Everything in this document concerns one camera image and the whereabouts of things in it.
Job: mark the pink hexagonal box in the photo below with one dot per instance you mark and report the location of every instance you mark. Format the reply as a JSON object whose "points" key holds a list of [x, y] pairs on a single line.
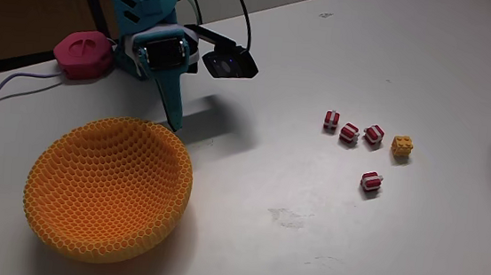
{"points": [[83, 54]]}

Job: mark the yellow honeycomb basket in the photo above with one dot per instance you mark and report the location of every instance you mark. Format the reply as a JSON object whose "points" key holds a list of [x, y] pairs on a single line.
{"points": [[107, 188]]}

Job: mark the yellow studded cube piece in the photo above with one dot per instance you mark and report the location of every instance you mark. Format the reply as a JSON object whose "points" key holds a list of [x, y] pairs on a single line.
{"points": [[402, 146]]}

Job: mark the black camera box with mount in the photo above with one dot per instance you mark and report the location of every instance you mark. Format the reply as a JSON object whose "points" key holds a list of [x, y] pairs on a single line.
{"points": [[229, 65]]}

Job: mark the brown wooden cabinet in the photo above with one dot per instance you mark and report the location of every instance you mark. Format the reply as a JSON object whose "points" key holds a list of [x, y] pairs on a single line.
{"points": [[16, 2]]}

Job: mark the red white cube piece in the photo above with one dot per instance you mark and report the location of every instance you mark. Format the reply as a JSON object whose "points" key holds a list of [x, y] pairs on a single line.
{"points": [[331, 120], [374, 134], [349, 133], [371, 181]]}

